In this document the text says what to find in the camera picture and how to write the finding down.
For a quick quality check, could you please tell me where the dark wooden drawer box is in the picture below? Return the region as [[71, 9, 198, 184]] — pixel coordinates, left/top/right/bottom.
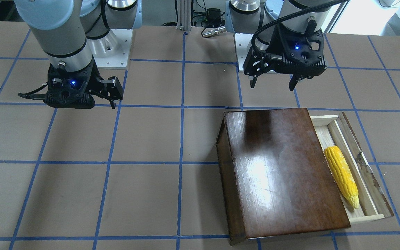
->
[[216, 108, 351, 245]]

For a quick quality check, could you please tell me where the yellow corn cob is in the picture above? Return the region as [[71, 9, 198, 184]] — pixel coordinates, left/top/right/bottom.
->
[[323, 146, 360, 209]]

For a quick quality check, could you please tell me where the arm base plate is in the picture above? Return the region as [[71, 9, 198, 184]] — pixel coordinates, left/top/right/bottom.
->
[[87, 30, 134, 70], [234, 33, 253, 73]]

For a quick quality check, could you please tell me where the aluminium frame post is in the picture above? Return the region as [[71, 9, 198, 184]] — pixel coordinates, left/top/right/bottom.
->
[[175, 0, 192, 33]]

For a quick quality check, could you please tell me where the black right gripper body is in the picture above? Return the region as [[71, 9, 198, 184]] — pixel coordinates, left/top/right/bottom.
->
[[43, 59, 105, 109]]

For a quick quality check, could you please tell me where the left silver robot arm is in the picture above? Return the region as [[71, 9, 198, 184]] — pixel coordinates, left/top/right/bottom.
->
[[225, 0, 342, 91]]

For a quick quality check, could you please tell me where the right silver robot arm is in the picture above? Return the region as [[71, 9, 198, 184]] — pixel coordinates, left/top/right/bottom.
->
[[14, 0, 142, 109]]

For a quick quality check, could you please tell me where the wooden drawer with white handle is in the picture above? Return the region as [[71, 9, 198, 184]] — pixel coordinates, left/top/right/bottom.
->
[[310, 112, 395, 224]]

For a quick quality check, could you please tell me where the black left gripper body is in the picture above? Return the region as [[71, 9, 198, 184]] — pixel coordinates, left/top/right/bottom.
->
[[266, 24, 327, 77]]

